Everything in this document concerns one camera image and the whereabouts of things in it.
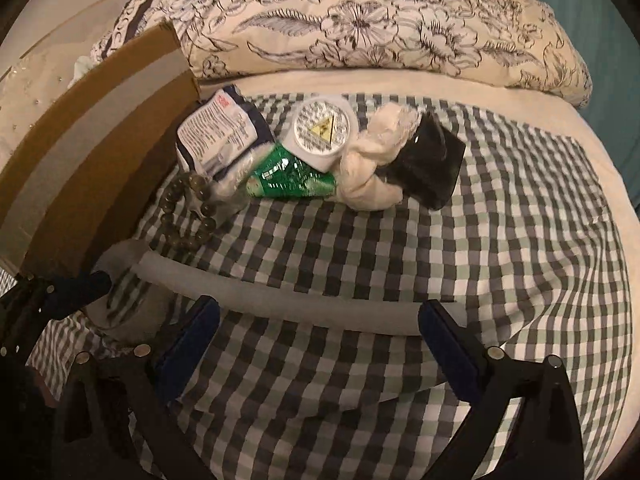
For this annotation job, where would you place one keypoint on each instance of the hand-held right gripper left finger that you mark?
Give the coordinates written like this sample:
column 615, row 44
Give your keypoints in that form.
column 192, row 345

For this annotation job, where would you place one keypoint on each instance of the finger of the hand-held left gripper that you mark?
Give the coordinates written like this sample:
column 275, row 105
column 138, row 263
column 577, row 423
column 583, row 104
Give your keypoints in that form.
column 80, row 290

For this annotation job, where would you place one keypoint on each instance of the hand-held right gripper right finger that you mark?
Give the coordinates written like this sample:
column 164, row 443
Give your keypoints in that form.
column 447, row 355

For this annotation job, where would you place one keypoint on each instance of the white curved band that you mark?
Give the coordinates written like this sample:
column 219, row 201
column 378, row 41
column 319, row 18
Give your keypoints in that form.
column 300, row 300

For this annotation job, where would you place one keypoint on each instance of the brown cardboard box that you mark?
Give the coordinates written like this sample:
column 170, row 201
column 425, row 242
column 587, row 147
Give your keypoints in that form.
column 75, row 160

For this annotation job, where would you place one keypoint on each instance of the black pouch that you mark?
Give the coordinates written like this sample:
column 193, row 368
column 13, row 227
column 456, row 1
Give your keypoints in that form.
column 430, row 165

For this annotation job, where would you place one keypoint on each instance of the cream knotted cloth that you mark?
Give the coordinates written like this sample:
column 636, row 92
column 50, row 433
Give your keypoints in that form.
column 365, row 180

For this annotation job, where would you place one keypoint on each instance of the green tube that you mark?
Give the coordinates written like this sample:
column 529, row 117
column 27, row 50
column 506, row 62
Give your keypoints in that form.
column 285, row 175

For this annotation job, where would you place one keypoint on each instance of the white packet with red label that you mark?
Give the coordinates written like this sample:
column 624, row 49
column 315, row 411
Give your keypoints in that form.
column 215, row 130

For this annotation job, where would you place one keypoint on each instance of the green checked cloth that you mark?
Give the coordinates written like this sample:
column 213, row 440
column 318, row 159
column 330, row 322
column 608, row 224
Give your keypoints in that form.
column 500, row 260

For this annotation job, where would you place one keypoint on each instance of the cream tufted headboard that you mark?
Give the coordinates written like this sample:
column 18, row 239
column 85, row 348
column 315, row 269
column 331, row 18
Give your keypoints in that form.
column 30, row 90

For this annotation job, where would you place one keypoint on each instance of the light green towel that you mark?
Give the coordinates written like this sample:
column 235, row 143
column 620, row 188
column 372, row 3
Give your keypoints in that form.
column 82, row 66

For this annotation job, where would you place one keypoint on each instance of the white round jar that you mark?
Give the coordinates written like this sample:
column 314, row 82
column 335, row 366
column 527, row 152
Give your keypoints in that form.
column 320, row 130

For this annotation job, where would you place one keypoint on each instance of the floral duvet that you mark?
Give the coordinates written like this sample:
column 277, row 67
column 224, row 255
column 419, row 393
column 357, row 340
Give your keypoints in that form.
column 375, row 20

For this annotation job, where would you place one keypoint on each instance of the teal curtain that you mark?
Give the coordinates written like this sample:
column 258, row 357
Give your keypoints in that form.
column 590, row 35

